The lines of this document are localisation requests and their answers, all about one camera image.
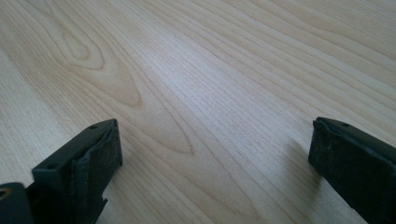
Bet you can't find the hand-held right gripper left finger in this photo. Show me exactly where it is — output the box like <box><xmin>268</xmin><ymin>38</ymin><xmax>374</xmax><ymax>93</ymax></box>
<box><xmin>25</xmin><ymin>118</ymin><xmax>123</xmax><ymax>224</ymax></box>

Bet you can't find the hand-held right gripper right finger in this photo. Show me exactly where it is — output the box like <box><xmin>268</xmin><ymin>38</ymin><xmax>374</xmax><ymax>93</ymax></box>
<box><xmin>307</xmin><ymin>116</ymin><xmax>396</xmax><ymax>224</ymax></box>

